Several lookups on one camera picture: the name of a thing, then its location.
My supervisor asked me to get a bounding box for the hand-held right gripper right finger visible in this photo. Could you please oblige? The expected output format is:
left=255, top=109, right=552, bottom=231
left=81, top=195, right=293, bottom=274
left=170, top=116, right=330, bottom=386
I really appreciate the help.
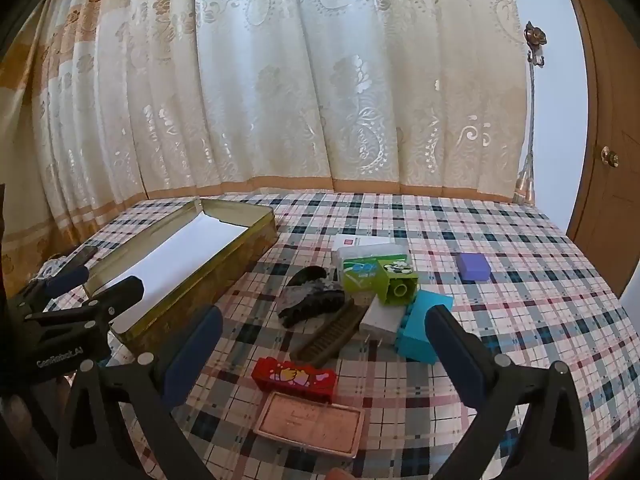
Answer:
left=424, top=304, right=591, bottom=480

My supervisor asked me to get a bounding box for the purple cube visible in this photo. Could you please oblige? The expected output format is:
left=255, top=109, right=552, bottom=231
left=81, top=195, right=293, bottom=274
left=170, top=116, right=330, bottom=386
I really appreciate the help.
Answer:
left=457, top=253, right=491, bottom=283

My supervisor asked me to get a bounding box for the plaid tablecloth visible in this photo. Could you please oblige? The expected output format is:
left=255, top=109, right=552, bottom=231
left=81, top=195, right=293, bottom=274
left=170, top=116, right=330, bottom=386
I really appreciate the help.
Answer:
left=47, top=191, right=632, bottom=480

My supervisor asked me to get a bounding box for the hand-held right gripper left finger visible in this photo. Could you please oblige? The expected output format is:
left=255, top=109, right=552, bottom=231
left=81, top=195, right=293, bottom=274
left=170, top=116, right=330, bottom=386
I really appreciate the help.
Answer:
left=54, top=304, right=224, bottom=480

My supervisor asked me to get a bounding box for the white paper lining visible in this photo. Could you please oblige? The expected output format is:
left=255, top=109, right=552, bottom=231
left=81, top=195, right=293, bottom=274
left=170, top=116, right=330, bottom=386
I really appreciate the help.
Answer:
left=90, top=210, right=250, bottom=333

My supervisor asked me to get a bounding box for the curtain tieback cord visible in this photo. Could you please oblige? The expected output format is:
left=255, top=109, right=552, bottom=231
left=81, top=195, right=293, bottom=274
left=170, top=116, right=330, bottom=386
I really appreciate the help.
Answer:
left=512, top=65, right=538, bottom=206

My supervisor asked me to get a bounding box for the cream floral curtain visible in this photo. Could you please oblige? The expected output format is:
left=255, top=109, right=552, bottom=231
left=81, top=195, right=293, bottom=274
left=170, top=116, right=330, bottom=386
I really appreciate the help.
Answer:
left=0, top=0, right=541, bottom=286

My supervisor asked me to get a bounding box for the brown comb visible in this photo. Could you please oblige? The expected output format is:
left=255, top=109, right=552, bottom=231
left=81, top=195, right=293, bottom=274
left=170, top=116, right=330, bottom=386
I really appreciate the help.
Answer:
left=290, top=297, right=371, bottom=368

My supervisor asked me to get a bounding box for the black hair claw clip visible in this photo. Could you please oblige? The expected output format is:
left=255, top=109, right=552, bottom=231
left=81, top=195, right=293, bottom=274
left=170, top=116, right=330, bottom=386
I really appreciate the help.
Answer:
left=277, top=266, right=351, bottom=331

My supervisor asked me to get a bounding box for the gold tin box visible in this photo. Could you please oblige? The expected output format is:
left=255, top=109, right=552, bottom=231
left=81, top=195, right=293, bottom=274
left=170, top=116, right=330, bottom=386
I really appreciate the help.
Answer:
left=82, top=198, right=277, bottom=361

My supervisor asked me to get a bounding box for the patterned cloth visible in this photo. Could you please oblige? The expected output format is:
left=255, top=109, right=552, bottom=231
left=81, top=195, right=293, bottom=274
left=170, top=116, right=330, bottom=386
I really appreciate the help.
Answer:
left=30, top=257, right=68, bottom=281

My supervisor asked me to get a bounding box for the red toy block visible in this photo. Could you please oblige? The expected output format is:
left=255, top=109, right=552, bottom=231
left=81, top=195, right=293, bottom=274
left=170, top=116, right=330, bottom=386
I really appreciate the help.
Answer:
left=251, top=357, right=338, bottom=404

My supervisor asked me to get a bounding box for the teal building block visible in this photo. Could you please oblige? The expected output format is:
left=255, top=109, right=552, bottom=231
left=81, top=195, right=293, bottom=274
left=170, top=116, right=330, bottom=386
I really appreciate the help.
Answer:
left=395, top=290, right=455, bottom=365

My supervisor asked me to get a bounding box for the wooden door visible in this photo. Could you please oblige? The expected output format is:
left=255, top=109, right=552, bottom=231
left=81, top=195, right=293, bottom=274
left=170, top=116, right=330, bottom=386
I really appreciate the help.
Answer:
left=555, top=0, right=640, bottom=301

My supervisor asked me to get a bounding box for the white charger plug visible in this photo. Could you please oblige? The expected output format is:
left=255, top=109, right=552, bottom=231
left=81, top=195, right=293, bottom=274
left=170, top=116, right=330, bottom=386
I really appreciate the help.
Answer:
left=359, top=302, right=406, bottom=346

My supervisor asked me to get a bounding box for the black phone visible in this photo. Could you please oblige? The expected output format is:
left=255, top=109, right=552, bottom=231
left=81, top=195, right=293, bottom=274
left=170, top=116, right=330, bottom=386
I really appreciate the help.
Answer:
left=60, top=246, right=100, bottom=271

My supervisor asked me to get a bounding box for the ornate metal wall hook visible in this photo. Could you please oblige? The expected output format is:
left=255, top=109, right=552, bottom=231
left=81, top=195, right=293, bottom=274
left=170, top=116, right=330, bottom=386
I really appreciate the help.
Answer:
left=523, top=21, right=547, bottom=68

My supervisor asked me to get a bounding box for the small white box red label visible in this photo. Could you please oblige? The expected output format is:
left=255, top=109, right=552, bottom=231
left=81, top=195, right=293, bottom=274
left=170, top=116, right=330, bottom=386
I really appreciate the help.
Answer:
left=331, top=233, right=396, bottom=266

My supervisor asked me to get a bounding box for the green and white floss box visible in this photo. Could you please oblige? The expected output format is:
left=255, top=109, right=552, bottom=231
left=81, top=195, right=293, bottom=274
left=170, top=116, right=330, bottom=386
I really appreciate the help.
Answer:
left=336, top=242, right=412, bottom=295

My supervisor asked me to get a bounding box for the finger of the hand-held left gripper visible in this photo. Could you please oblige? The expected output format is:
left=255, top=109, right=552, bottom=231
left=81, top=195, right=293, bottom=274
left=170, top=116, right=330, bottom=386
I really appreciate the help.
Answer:
left=9, top=264, right=92, bottom=312
left=24, top=275, right=147, bottom=329

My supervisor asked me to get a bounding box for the green building block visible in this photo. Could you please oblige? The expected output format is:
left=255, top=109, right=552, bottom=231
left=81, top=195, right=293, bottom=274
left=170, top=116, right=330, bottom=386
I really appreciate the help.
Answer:
left=375, top=258, right=420, bottom=306

